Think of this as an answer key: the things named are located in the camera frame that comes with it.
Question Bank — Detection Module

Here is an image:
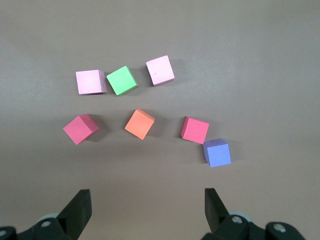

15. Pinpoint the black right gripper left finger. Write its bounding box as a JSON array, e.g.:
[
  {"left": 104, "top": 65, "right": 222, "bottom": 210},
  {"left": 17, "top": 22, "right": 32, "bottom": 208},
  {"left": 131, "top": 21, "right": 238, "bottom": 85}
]
[{"left": 29, "top": 189, "right": 93, "bottom": 240}]

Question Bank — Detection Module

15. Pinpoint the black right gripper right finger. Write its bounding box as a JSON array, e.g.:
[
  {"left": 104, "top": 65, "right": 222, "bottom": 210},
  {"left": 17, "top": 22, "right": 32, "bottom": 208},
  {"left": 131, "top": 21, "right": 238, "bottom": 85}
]
[{"left": 201, "top": 187, "right": 266, "bottom": 240}]

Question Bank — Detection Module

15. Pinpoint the crimson red foam cube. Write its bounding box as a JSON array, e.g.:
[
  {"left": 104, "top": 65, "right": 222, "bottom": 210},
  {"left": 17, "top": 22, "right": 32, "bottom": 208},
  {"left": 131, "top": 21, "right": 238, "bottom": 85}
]
[
  {"left": 180, "top": 116, "right": 210, "bottom": 145},
  {"left": 62, "top": 113, "right": 100, "bottom": 146}
]

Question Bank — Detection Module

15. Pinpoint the orange foam cube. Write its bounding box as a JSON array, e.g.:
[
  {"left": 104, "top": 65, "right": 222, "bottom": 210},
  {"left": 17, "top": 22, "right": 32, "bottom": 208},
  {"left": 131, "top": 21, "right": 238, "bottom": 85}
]
[{"left": 124, "top": 108, "right": 156, "bottom": 141}]

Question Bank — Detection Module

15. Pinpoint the pink foam cube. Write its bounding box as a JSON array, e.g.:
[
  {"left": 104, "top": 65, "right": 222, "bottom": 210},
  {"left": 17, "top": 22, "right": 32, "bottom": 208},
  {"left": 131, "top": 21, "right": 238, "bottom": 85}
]
[
  {"left": 145, "top": 55, "right": 175, "bottom": 87},
  {"left": 75, "top": 69, "right": 108, "bottom": 95}
]

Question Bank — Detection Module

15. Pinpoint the purple foam cube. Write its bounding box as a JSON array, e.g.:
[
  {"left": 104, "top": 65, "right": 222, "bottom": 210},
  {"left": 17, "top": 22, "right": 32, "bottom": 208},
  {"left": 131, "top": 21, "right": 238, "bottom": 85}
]
[{"left": 202, "top": 138, "right": 232, "bottom": 168}]

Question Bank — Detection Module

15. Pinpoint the green foam cube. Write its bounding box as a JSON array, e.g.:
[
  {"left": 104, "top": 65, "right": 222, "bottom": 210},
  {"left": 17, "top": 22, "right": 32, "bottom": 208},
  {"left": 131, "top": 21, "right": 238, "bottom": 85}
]
[{"left": 106, "top": 65, "right": 139, "bottom": 96}]

